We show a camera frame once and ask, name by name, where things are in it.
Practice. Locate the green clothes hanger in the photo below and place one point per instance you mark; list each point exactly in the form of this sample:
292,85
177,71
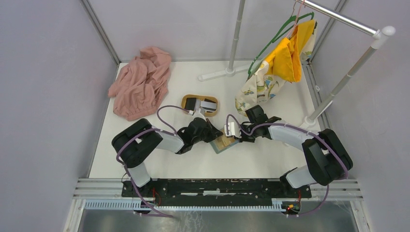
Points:
252,68

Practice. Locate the white clothes rack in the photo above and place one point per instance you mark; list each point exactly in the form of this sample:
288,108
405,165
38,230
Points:
345,82

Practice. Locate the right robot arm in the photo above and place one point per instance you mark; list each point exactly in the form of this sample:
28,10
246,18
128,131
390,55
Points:
326,157

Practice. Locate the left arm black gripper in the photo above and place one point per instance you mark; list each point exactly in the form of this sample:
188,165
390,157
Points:
213,132

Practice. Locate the cartoon print hanging garment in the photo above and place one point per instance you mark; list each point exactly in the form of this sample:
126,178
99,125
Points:
258,89

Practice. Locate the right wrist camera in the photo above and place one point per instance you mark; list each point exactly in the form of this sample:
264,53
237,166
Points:
232,129

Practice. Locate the aluminium frame rails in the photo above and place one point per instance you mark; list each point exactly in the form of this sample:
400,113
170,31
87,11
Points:
105,194

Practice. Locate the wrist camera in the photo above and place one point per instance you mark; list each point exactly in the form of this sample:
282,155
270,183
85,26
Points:
197,114
232,129

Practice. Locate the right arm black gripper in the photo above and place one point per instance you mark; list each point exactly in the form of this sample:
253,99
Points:
243,139

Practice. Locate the yellow oval card tray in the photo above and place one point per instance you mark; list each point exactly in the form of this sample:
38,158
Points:
200,98

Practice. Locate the yellow hanging garment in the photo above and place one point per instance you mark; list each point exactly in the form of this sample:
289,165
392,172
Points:
285,60

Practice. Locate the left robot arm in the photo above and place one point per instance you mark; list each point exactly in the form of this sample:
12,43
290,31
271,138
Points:
134,144

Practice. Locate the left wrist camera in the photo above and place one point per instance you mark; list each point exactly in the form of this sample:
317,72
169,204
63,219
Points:
197,114

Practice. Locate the black card in tray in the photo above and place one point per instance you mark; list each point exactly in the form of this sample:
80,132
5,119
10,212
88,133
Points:
190,104

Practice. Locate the pink crumpled cloth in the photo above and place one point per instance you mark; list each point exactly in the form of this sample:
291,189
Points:
142,84

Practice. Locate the white striped card in tray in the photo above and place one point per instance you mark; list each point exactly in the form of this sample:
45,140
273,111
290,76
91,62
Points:
208,105

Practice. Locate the pink clothes hanger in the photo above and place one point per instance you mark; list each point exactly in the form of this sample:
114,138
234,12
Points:
296,19

